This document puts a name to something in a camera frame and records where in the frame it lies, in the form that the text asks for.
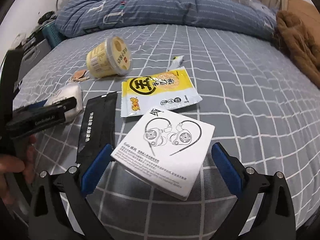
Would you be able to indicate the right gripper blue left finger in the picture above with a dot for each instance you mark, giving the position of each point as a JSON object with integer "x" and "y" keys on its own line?
{"x": 92, "y": 171}

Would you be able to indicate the yellow plastic cup container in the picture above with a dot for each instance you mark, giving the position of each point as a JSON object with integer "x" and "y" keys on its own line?
{"x": 111, "y": 57}

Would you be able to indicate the blue striped duvet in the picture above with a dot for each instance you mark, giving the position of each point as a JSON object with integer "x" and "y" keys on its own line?
{"x": 81, "y": 17}

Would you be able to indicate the black sachet packet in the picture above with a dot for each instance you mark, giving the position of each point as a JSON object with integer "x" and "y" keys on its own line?
{"x": 97, "y": 127}

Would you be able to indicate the brown fleece garment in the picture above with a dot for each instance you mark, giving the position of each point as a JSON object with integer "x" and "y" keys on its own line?
{"x": 295, "y": 40}

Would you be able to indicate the grey checked bed sheet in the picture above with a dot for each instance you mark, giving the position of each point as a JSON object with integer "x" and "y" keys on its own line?
{"x": 265, "y": 112}

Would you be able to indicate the small torn wrapper piece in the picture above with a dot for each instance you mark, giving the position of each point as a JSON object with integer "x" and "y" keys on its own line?
{"x": 176, "y": 63}

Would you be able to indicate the white earphone box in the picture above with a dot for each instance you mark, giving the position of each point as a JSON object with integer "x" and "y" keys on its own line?
{"x": 166, "y": 150}

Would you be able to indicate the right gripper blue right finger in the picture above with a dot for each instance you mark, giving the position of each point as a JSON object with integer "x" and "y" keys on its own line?
{"x": 230, "y": 169}

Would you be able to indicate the teal suitcase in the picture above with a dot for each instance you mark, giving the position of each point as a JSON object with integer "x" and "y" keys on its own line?
{"x": 52, "y": 34}

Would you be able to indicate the wooden headboard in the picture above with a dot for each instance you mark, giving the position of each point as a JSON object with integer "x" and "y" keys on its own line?
{"x": 306, "y": 11}

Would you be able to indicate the yellow white snack packet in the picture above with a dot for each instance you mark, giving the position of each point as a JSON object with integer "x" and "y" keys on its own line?
{"x": 168, "y": 90}

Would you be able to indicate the brown paper tag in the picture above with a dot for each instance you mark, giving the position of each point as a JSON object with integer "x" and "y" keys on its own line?
{"x": 79, "y": 76}

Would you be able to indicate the person's left hand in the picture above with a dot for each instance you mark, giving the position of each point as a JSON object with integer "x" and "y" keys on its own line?
{"x": 16, "y": 165}

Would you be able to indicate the grey suitcase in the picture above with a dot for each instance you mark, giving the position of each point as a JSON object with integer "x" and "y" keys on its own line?
{"x": 32, "y": 57}

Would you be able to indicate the white cotton pad pack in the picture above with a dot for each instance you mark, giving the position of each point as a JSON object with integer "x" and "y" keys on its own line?
{"x": 70, "y": 90}

